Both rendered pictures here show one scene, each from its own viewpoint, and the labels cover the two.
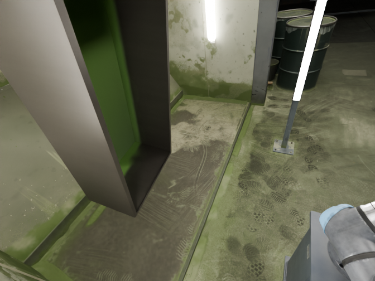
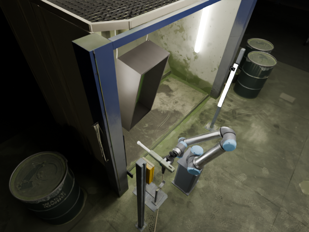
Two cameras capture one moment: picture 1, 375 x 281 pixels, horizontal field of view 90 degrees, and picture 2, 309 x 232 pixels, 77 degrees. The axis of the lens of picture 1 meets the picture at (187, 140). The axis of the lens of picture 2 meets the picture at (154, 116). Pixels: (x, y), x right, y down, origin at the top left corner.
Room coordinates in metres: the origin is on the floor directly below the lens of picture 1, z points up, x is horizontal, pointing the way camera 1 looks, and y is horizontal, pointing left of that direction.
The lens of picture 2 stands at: (-1.22, -0.13, 2.89)
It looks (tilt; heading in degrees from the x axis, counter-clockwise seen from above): 47 degrees down; 5
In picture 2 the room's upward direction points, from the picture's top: 4 degrees clockwise
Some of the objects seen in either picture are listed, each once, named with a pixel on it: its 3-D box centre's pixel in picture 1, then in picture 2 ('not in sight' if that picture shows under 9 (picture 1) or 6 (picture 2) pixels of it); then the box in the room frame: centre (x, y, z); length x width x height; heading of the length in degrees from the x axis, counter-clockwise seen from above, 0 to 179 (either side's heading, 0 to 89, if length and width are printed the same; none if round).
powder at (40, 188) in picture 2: not in sight; (39, 174); (-0.42, 1.12, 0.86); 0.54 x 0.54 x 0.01
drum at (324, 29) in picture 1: (302, 55); (253, 76); (2.64, -1.88, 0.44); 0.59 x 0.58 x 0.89; 162
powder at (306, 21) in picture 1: (310, 22); (261, 59); (2.64, -1.89, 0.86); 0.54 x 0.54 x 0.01
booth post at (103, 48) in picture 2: not in sight; (111, 145); (-0.10, 0.40, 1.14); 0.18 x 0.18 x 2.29; 58
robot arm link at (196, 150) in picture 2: not in sight; (196, 153); (0.16, -0.55, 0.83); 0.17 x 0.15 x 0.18; 174
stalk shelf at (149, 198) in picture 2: not in sight; (149, 194); (-0.40, -0.07, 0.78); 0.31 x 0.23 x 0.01; 58
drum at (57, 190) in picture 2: not in sight; (53, 190); (-0.42, 1.12, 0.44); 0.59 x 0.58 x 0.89; 128
